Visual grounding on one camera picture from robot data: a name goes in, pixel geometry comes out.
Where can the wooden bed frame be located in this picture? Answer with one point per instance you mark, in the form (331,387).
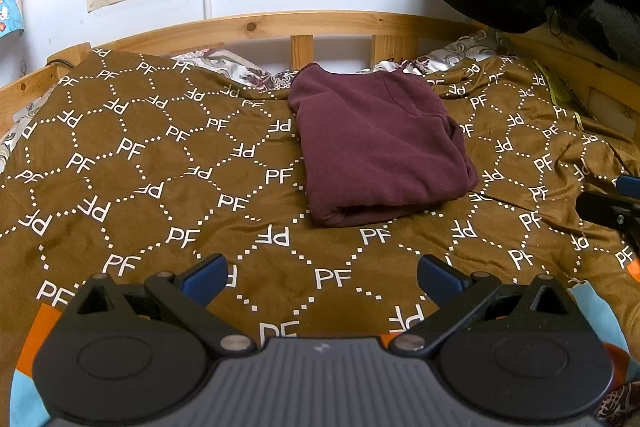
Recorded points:
(250,27)

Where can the brown printed blanket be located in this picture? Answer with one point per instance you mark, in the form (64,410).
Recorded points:
(140,167)

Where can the maroon sweater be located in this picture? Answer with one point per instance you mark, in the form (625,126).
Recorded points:
(380,147)

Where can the dark patterned cloth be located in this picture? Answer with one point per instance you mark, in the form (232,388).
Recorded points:
(620,402)

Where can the floral bed sheet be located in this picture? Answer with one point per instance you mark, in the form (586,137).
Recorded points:
(270,79)

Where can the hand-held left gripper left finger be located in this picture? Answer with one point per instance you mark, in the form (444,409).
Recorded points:
(207,274)

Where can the orange and blue bed sheet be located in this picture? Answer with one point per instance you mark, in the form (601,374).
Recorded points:
(595,317)

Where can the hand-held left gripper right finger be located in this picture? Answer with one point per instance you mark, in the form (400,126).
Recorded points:
(440,277)

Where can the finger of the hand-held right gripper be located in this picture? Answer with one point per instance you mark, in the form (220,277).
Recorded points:
(630,185)
(607,209)

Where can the yellow-green cloth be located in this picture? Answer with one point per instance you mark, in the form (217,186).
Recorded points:
(557,92)

